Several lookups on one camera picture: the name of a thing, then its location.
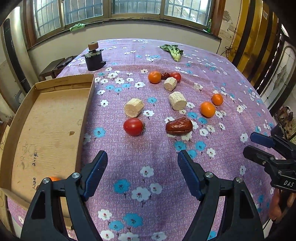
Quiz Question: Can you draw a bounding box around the large red jujube date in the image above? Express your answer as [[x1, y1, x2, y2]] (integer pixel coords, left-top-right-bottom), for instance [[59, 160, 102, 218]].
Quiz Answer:
[[166, 117, 193, 136]]

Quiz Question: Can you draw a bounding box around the small beige yam chunk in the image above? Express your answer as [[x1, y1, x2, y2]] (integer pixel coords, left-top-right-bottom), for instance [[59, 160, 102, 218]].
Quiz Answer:
[[124, 98, 144, 118]]

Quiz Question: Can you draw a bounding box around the barred window with wooden frame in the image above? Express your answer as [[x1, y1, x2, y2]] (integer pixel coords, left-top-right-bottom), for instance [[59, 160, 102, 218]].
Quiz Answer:
[[21, 1, 226, 48]]

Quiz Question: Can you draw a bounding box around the red cherry tomato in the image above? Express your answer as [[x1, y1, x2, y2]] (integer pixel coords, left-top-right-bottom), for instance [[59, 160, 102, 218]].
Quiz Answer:
[[123, 118, 144, 137], [170, 72, 182, 83]]

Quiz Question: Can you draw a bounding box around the person right hand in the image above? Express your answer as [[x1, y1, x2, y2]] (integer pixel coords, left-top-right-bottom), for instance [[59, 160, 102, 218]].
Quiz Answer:
[[268, 188, 295, 221]]

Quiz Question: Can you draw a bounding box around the green bok choy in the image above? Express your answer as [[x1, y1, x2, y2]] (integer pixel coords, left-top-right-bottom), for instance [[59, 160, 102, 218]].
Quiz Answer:
[[160, 44, 184, 62]]

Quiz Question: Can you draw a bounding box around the black jar with cork knob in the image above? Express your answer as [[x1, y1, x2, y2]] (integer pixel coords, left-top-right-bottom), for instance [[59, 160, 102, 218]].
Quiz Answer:
[[83, 42, 106, 71]]

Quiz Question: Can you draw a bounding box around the green cloth on sill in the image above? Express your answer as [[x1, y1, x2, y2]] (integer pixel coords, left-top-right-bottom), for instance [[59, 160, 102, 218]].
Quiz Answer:
[[69, 23, 85, 32]]

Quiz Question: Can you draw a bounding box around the purple floral tablecloth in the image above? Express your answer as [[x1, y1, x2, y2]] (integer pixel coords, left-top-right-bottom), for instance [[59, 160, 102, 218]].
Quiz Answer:
[[6, 38, 284, 241]]

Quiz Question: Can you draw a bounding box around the tall standing air conditioner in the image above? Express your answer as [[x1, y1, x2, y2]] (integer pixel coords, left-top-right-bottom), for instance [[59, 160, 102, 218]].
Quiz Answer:
[[1, 6, 39, 94]]

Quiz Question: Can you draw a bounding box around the dark red date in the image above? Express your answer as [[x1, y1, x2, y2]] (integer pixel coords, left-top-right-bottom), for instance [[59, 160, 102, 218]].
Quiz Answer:
[[161, 72, 170, 80]]

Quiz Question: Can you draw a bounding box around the dark wooden side table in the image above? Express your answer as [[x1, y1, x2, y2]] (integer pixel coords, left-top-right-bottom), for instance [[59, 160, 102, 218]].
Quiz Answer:
[[39, 55, 77, 81]]

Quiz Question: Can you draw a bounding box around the brown cardboard tray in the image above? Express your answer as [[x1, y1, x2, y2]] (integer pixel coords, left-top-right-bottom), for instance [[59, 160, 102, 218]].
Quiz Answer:
[[0, 73, 96, 230]]

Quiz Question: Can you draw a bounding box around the green bottle on sill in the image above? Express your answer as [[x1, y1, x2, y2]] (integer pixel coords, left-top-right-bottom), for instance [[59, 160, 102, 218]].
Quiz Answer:
[[207, 19, 212, 33]]

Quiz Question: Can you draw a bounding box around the orange tangerine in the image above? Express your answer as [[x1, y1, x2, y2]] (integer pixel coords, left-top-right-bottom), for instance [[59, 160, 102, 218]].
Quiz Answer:
[[211, 93, 223, 106], [148, 71, 162, 84], [49, 177, 61, 182], [200, 101, 216, 118]]

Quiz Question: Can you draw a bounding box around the hanging cable on wall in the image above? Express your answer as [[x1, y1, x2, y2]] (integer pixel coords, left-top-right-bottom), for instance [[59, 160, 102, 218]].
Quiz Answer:
[[223, 9, 240, 60]]

